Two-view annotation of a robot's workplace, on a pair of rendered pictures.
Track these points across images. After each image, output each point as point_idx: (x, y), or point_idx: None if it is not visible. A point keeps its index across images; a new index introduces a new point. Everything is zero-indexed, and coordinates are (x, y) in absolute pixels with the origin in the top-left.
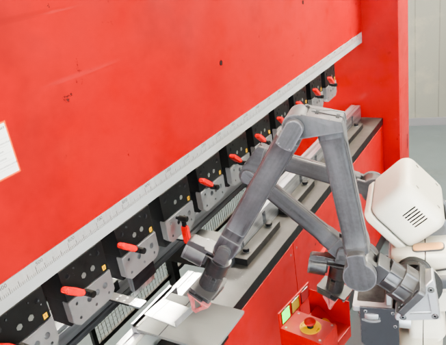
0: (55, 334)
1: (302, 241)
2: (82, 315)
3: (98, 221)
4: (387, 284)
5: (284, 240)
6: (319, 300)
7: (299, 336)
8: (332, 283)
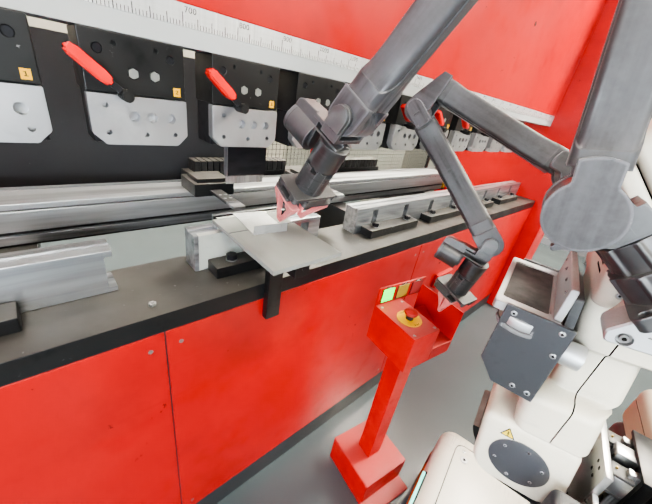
0: (43, 120)
1: (430, 250)
2: (112, 130)
3: (188, 13)
4: (638, 256)
5: (415, 236)
6: (429, 300)
7: (392, 321)
8: (458, 280)
